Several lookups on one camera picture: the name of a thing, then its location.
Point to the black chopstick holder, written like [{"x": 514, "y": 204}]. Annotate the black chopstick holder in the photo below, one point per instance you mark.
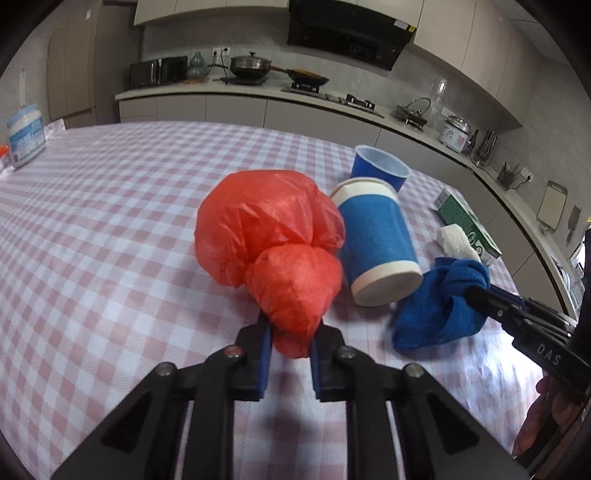
[{"x": 508, "y": 179}]

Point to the person's right hand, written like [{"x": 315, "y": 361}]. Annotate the person's right hand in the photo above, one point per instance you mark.
[{"x": 535, "y": 429}]

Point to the pink checked tablecloth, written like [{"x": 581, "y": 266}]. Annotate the pink checked tablecloth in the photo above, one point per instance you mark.
[{"x": 115, "y": 230}]

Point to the black microwave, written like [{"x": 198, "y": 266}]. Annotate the black microwave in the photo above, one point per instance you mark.
[{"x": 157, "y": 71}]

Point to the red packet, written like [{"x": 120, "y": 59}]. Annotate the red packet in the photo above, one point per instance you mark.
[{"x": 2, "y": 154}]

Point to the white wall socket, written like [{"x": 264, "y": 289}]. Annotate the white wall socket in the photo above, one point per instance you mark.
[
  {"x": 221, "y": 50},
  {"x": 526, "y": 175}
]

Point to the beige refrigerator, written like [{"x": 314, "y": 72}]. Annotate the beige refrigerator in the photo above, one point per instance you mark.
[{"x": 74, "y": 69}]

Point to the white cutting board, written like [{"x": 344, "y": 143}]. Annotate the white cutting board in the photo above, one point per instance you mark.
[{"x": 551, "y": 205}]

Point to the dark wine bottle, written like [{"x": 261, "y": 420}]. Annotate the dark wine bottle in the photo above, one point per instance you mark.
[{"x": 473, "y": 143}]

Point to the black induction cooker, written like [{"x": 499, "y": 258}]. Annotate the black induction cooker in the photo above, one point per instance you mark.
[{"x": 242, "y": 81}]

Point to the blue cloth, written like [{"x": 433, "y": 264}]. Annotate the blue cloth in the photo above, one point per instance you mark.
[{"x": 434, "y": 309}]

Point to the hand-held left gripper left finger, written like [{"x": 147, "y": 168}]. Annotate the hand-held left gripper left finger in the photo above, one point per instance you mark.
[{"x": 265, "y": 369}]

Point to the cleaver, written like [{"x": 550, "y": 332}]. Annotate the cleaver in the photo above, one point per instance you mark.
[{"x": 574, "y": 224}]

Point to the metal utensil holder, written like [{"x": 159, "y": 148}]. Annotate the metal utensil holder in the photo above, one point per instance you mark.
[{"x": 487, "y": 145}]

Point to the white tissue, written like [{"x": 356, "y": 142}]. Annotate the white tissue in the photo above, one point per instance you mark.
[{"x": 457, "y": 240}]

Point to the black wok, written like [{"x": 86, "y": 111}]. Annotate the black wok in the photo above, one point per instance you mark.
[{"x": 307, "y": 77}]

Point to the black range hood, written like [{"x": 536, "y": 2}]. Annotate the black range hood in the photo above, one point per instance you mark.
[{"x": 351, "y": 32}]

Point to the tall blue paper cup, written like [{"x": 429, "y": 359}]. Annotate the tall blue paper cup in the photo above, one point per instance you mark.
[{"x": 376, "y": 230}]

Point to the short blue cup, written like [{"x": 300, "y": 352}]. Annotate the short blue cup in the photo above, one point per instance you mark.
[{"x": 378, "y": 168}]

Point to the black gas stove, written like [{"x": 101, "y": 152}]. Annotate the black gas stove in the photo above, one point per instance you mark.
[{"x": 341, "y": 100}]

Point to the green vase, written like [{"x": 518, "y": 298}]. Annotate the green vase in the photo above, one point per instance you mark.
[{"x": 197, "y": 64}]

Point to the green white box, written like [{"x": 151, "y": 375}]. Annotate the green white box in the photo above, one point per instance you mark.
[{"x": 466, "y": 219}]

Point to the white jar blue label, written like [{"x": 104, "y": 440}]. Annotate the white jar blue label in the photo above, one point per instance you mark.
[{"x": 25, "y": 138}]

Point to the white rice cooker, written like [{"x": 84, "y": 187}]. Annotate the white rice cooker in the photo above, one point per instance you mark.
[{"x": 455, "y": 131}]

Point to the red plastic bag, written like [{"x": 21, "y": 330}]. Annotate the red plastic bag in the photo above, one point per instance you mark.
[{"x": 272, "y": 249}]

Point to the grey pot with lid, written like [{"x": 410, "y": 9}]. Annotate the grey pot with lid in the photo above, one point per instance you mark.
[{"x": 251, "y": 67}]

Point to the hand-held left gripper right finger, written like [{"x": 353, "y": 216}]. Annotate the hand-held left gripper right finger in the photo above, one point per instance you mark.
[{"x": 314, "y": 374}]

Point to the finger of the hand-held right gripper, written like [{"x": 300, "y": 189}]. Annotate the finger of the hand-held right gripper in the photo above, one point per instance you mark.
[
  {"x": 489, "y": 304},
  {"x": 540, "y": 309}
]

